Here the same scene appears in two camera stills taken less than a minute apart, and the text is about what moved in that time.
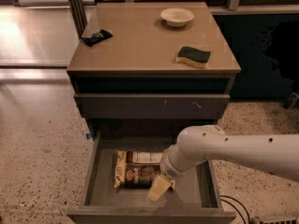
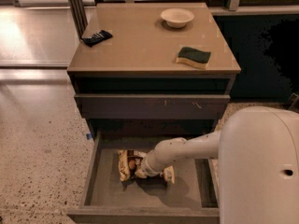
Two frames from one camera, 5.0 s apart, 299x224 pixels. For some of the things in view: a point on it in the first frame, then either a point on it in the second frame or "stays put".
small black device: x=96 y=37 stays put
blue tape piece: x=88 y=135 stays put
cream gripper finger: x=160 y=188 → x=141 y=174
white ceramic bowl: x=177 y=17 stays put
